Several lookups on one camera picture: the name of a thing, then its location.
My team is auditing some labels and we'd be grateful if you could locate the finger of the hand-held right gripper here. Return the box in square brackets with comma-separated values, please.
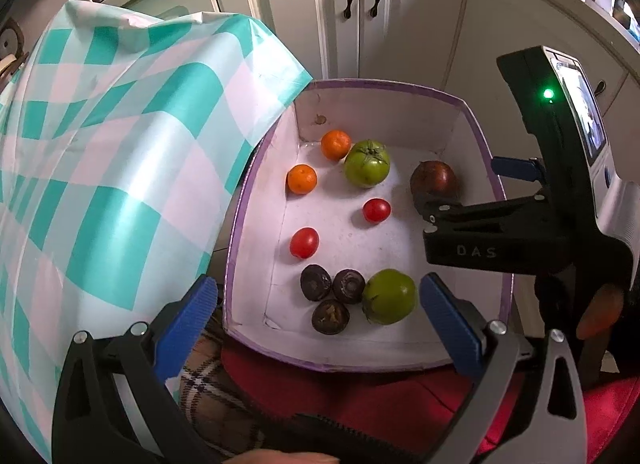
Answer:
[413, 191, 552, 276]
[491, 157, 547, 184]

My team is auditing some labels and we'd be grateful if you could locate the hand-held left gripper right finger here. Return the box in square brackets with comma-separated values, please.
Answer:
[419, 273, 589, 464]

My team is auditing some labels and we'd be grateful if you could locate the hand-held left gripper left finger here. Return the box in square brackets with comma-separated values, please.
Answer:
[51, 274, 221, 464]

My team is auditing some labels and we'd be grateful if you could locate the green tomato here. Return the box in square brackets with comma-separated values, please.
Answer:
[362, 268, 419, 326]
[343, 139, 391, 189]

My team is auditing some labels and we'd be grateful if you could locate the dark purple round fruit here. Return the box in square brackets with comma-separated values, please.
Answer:
[410, 160, 459, 206]

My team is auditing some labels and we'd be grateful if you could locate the white box with purple rim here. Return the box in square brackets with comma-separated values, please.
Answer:
[222, 78, 515, 374]

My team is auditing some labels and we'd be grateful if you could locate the orange tangerine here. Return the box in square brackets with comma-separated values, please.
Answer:
[287, 164, 319, 195]
[320, 129, 352, 162]

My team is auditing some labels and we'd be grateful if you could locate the person's right hand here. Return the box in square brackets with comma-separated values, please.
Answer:
[575, 283, 627, 341]

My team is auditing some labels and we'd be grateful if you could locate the person's left hand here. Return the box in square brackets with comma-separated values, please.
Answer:
[234, 449, 344, 464]

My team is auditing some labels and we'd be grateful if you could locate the brown plaid cloth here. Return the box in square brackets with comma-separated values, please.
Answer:
[179, 313, 267, 464]

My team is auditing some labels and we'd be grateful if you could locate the red cloth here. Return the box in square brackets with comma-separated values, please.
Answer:
[220, 344, 640, 464]

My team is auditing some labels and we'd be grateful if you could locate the red cherry tomato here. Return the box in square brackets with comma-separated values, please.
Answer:
[290, 227, 321, 260]
[362, 197, 392, 224]

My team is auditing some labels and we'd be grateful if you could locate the dark water chestnut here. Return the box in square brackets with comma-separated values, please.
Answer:
[332, 269, 366, 305]
[311, 299, 351, 336]
[300, 265, 333, 302]

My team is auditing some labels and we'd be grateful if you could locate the teal checkered tablecloth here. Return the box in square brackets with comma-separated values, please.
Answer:
[0, 0, 315, 463]

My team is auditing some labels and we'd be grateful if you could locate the wooden chair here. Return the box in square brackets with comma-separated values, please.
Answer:
[0, 18, 29, 81]

